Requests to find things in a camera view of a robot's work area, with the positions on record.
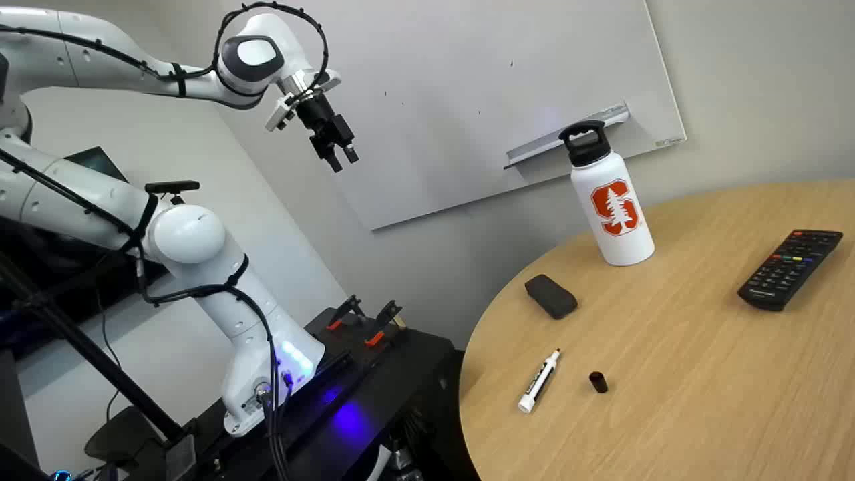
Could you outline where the white wall whiteboard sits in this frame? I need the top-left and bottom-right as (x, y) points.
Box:
(222, 0), (688, 235)

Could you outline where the long black remote control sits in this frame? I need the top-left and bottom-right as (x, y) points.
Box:
(733, 227), (844, 312)

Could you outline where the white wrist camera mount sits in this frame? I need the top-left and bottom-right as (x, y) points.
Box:
(263, 71), (341, 134)

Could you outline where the black clamp with red handle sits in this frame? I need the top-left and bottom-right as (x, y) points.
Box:
(323, 294), (366, 333)
(362, 300), (405, 349)

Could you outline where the dark computer monitor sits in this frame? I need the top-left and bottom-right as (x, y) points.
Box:
(61, 145), (128, 187)

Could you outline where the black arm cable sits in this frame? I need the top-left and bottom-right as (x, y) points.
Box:
(0, 0), (331, 101)

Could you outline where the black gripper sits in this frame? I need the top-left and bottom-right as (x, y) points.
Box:
(293, 91), (361, 174)

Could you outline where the white dry erase marker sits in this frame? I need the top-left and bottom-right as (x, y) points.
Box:
(516, 348), (562, 417)

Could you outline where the black tripod stand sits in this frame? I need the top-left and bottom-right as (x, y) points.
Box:
(0, 251), (196, 481)

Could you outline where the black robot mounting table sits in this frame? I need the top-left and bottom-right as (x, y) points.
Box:
(82, 304), (465, 481)

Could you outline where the white bottle with red logo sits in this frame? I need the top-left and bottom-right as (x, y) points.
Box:
(557, 118), (657, 268)

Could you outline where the small black rounded eraser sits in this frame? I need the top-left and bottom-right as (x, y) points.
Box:
(521, 273), (578, 321)

